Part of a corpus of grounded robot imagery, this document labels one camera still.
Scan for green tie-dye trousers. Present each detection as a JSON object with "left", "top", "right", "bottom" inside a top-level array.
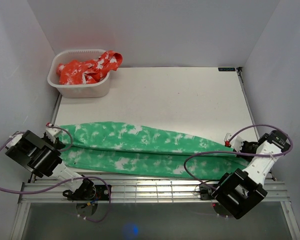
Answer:
[{"left": 59, "top": 121, "right": 248, "bottom": 180}]

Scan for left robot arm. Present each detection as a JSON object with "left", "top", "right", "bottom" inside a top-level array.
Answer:
[{"left": 5, "top": 130, "right": 96, "bottom": 201}]

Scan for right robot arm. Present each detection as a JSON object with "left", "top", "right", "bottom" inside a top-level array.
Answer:
[{"left": 211, "top": 130, "right": 291, "bottom": 219}]

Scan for orange tie-dye trousers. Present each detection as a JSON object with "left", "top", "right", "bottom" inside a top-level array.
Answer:
[{"left": 56, "top": 50, "right": 123, "bottom": 85}]

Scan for white plastic basket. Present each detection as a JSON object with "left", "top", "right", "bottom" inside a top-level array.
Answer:
[{"left": 47, "top": 49, "right": 111, "bottom": 99}]

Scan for dark table label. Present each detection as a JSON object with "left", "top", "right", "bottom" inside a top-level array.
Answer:
[{"left": 218, "top": 67, "right": 236, "bottom": 72}]

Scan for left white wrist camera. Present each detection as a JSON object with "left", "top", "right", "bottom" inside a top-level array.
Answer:
[{"left": 45, "top": 122, "right": 62, "bottom": 142}]

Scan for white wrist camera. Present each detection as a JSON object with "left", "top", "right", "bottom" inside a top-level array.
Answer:
[
  {"left": 224, "top": 133, "right": 244, "bottom": 152},
  {"left": 45, "top": 122, "right": 62, "bottom": 142}
]

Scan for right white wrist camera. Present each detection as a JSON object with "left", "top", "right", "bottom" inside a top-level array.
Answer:
[{"left": 224, "top": 133, "right": 244, "bottom": 152}]

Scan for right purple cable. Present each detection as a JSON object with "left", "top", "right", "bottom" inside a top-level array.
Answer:
[{"left": 183, "top": 124, "right": 294, "bottom": 219}]

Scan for purple cable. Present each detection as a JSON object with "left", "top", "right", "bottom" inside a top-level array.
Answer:
[
  {"left": 0, "top": 126, "right": 113, "bottom": 224},
  {"left": 183, "top": 124, "right": 294, "bottom": 219}
]

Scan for aluminium rail frame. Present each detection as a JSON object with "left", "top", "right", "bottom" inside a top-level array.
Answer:
[{"left": 10, "top": 171, "right": 300, "bottom": 240}]

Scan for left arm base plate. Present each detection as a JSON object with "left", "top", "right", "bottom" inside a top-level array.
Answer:
[{"left": 62, "top": 184, "right": 112, "bottom": 201}]

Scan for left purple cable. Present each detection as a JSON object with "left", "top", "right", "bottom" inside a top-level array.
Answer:
[{"left": 0, "top": 126, "right": 113, "bottom": 224}]

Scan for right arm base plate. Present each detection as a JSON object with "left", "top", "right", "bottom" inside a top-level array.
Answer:
[{"left": 193, "top": 183, "right": 231, "bottom": 201}]

